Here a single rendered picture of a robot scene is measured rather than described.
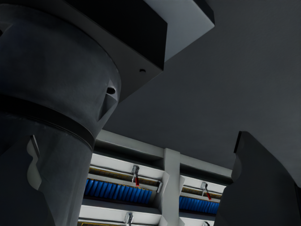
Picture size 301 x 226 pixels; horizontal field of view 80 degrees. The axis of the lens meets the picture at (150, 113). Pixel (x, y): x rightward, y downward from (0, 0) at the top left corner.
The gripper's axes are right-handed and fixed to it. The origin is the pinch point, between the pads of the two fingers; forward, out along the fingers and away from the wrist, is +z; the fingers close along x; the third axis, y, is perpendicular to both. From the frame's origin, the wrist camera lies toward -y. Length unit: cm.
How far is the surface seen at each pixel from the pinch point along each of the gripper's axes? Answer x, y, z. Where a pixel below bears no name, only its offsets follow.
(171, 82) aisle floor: 7.8, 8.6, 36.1
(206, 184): 34, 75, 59
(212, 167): 41, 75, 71
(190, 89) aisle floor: 13.3, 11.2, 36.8
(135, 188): -4, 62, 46
